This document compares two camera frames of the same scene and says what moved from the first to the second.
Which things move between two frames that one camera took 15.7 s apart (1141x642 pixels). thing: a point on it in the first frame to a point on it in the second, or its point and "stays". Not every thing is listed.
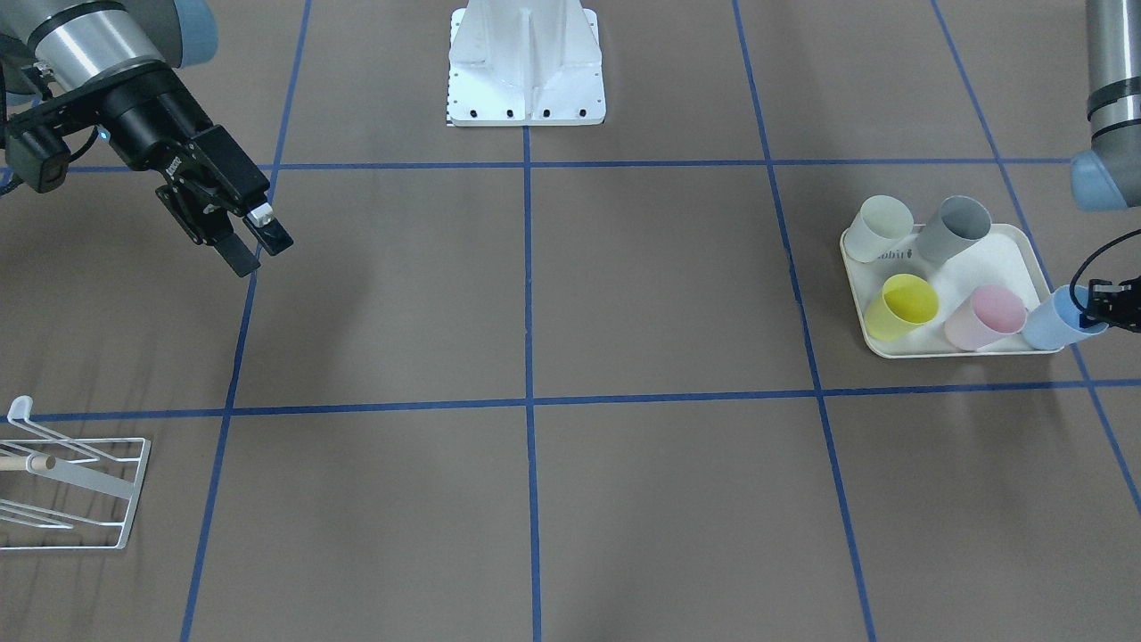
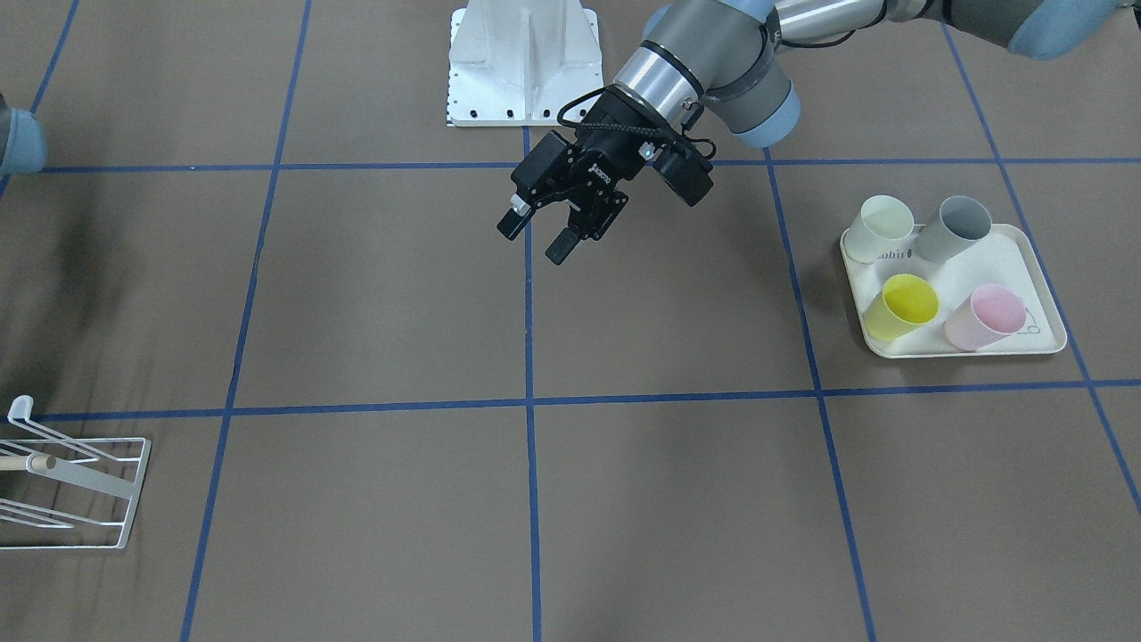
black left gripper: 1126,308 to 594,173
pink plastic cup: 988,313 stays
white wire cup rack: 65,493 stays
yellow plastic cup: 905,303 stays
